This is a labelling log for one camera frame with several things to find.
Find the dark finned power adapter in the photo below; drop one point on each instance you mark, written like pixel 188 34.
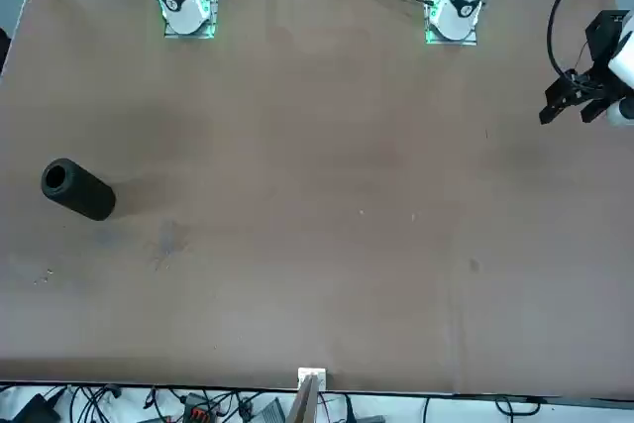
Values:
pixel 271 413

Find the black power brick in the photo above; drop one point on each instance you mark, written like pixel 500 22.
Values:
pixel 32 409

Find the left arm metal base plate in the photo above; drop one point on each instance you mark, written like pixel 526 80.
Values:
pixel 470 40

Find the orange and black hub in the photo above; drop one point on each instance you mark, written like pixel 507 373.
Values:
pixel 198 412

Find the aluminium frame post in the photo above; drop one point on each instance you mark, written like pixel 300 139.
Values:
pixel 304 403

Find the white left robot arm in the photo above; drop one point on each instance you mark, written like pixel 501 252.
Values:
pixel 460 2

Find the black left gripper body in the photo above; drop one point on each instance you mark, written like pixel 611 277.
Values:
pixel 606 34

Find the black ribbed vase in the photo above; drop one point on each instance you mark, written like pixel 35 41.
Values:
pixel 89 197

